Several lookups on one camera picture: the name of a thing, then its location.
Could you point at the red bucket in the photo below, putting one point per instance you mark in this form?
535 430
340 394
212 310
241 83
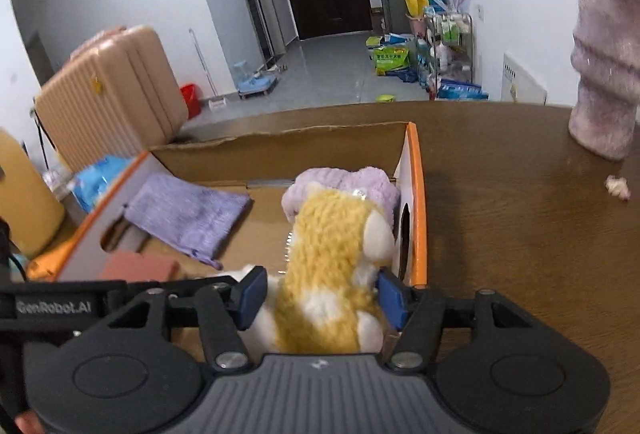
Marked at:
191 100

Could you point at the metal storage rack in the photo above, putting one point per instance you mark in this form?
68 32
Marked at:
450 54

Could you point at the green bowl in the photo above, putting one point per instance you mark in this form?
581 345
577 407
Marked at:
386 98

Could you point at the dried fallen flower bud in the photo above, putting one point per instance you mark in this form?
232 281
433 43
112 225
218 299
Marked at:
617 186

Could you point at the pink ribbed suitcase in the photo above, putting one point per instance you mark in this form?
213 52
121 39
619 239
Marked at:
110 99

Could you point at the yellow plush toy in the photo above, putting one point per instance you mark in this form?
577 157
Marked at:
325 264

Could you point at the green printed bag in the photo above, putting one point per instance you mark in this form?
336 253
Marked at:
391 61

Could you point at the small blue stand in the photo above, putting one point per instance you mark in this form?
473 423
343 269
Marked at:
257 87

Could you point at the yellow bag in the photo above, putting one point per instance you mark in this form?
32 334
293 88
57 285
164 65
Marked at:
417 2

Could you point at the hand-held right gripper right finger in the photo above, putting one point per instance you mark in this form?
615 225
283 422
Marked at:
392 299

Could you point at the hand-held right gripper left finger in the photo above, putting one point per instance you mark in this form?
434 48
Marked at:
251 296

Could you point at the yellow thermos jug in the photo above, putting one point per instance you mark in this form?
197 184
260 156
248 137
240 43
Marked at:
25 204

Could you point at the brown layered sponge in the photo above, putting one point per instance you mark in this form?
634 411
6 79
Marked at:
135 266

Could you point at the white mop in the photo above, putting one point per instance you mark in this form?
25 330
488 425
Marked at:
218 103

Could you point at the purple knit cloth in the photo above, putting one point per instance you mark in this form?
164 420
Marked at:
185 214

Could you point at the purple towel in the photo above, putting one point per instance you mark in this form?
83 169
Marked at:
370 189

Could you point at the orange cloth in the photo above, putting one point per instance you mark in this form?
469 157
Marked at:
45 265

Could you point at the blue plastic packet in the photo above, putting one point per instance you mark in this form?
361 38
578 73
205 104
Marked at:
95 184

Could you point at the pink textured vase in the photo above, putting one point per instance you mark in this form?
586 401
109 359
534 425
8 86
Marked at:
605 64

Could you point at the person's left hand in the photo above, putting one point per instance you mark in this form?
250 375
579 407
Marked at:
27 425

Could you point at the cardboard box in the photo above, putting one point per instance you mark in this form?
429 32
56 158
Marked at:
250 154

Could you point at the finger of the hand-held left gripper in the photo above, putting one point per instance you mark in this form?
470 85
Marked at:
185 284

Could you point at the blue flat box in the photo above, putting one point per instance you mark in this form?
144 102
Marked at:
462 90

